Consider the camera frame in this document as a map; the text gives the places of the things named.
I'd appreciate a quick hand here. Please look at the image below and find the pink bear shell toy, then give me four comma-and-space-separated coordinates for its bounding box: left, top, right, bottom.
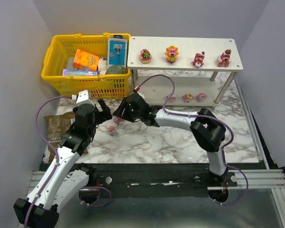
166, 94, 178, 103

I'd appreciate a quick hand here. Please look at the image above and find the pink bear cake toy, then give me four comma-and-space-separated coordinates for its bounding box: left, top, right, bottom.
139, 49, 152, 64

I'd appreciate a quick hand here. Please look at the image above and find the pink bear yellow-hat toy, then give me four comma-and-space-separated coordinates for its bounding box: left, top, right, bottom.
182, 94, 194, 103

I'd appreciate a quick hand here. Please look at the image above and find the pink bear sunflower toy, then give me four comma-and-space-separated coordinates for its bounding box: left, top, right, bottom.
165, 46, 179, 64

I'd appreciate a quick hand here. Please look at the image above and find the pink bear white-hat toy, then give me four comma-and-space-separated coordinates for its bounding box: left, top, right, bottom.
191, 51, 205, 68

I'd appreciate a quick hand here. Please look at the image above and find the pink bear strawberry toy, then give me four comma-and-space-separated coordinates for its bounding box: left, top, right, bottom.
217, 49, 232, 67

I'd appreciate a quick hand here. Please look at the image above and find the pink bear flower-wreath toy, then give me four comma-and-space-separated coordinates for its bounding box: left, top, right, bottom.
108, 126, 116, 136

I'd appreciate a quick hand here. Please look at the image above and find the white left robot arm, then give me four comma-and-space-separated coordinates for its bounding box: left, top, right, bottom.
13, 96, 112, 228

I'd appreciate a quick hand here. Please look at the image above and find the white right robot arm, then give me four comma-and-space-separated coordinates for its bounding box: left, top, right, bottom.
113, 93, 228, 182

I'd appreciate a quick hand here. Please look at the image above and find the white two-tier shelf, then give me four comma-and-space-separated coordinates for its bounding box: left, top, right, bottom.
128, 36, 243, 108

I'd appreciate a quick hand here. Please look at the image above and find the yellow plastic basket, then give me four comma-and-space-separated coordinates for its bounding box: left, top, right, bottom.
41, 33, 131, 98

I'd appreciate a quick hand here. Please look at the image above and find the green melon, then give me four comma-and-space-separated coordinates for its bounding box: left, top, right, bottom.
105, 65, 127, 75

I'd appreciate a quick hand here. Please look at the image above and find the white item in basket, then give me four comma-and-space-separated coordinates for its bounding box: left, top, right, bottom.
97, 57, 107, 71

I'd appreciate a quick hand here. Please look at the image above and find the brown paper bag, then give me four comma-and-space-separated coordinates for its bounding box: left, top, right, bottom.
44, 111, 89, 156

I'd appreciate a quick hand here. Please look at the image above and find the purple flat box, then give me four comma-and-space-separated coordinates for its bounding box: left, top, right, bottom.
62, 69, 101, 76

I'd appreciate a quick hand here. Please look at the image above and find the orange snack box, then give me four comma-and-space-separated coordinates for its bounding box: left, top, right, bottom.
73, 49, 100, 71

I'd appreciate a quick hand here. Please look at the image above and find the blue razor package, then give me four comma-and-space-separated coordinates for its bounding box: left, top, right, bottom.
107, 38, 128, 68

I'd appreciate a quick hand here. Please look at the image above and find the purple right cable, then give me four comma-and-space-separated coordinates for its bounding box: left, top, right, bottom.
136, 75, 249, 206

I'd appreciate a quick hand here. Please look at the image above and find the purple cable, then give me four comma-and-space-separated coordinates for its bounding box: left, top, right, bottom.
136, 75, 249, 206
23, 95, 76, 228

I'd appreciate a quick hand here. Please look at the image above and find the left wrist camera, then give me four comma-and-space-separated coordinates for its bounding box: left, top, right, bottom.
71, 90, 94, 106

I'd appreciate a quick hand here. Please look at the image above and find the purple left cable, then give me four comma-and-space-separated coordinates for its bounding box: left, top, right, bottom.
23, 95, 76, 228

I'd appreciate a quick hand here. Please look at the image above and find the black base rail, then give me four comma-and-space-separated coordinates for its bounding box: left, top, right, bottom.
69, 163, 246, 202

